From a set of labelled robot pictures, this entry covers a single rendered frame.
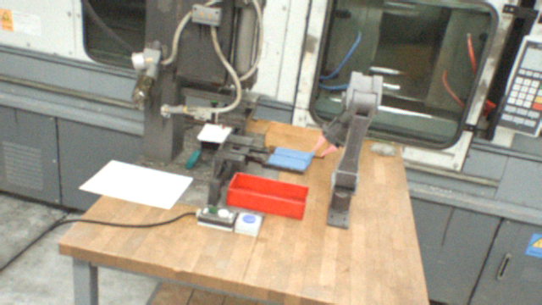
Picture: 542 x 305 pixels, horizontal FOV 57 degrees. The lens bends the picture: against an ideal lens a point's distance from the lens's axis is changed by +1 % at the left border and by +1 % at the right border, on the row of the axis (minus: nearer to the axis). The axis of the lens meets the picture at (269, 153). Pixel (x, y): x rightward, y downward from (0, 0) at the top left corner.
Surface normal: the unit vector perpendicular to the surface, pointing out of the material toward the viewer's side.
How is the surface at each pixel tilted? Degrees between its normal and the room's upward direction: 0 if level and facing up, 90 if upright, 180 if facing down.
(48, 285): 0
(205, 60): 90
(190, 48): 90
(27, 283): 0
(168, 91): 90
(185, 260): 0
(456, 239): 90
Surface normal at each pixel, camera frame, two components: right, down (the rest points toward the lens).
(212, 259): 0.13, -0.89
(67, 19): -0.22, 0.40
